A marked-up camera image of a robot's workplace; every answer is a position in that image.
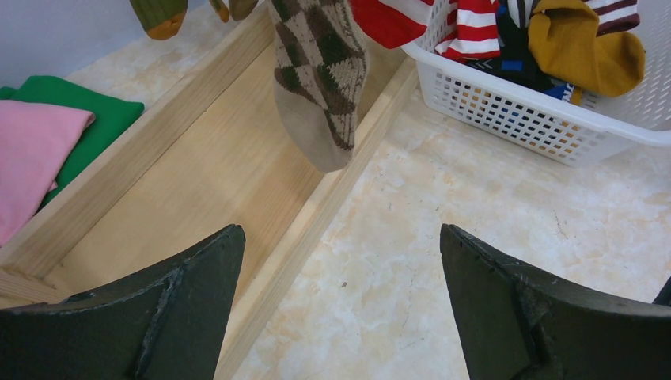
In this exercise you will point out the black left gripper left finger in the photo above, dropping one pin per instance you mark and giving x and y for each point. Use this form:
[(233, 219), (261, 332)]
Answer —
[(166, 321)]

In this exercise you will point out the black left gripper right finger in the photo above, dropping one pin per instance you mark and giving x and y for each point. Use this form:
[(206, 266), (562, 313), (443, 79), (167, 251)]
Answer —
[(517, 321)]

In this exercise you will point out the beige argyle sock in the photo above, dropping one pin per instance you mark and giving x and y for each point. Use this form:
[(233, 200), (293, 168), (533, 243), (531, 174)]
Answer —
[(320, 72)]

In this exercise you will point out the red white striped sock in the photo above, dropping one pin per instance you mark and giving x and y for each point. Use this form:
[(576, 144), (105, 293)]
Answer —
[(392, 23)]

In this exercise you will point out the taupe sock maroon striped cuff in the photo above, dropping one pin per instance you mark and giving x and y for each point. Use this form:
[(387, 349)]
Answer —
[(615, 15)]

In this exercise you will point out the wooden hanger rack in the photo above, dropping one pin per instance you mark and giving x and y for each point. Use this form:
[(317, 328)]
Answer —
[(210, 153)]

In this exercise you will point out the white plastic laundry basket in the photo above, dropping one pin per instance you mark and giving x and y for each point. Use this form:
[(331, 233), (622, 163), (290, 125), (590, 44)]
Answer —
[(575, 135)]

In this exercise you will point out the pink cloth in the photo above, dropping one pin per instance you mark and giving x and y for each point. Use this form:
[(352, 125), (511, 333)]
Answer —
[(36, 139)]

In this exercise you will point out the black sock in basket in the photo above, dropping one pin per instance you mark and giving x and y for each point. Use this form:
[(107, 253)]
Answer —
[(516, 64)]

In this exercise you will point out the yellow sock in basket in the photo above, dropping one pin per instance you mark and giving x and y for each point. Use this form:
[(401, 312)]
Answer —
[(564, 42)]

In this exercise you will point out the olive striped hanging sock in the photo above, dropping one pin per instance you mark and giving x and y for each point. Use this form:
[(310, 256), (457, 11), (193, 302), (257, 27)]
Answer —
[(160, 19)]

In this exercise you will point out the brown hanging sock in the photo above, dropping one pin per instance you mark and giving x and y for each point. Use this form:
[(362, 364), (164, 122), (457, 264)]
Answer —
[(240, 9)]

